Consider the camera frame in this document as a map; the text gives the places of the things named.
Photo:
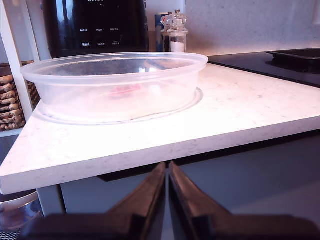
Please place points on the clear salt mill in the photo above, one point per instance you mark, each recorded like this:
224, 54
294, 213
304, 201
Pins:
178, 37

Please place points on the black glass cooktop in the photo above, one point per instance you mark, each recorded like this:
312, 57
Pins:
250, 65

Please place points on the steel mixing bowl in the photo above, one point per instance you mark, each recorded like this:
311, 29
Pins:
20, 212

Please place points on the dark blue container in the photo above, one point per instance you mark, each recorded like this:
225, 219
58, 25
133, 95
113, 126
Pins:
157, 30

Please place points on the woven wicker basket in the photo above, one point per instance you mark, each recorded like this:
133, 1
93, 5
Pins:
8, 105

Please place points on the black Philips rice cooker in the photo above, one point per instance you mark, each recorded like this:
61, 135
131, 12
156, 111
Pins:
100, 20

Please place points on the black baking tray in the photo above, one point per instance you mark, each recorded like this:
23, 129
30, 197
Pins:
297, 56

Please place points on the white metal shelf unit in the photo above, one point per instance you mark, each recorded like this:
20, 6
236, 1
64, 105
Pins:
25, 102

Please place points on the grey-blue kitchen cabinet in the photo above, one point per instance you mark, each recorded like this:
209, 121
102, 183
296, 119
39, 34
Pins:
250, 175

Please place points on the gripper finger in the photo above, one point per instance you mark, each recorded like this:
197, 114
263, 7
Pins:
185, 200
150, 200

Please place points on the clear pepper mill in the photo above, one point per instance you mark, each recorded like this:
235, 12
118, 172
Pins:
165, 37

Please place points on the clear plastic microwave lid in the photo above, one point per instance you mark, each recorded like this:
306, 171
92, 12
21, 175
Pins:
112, 75

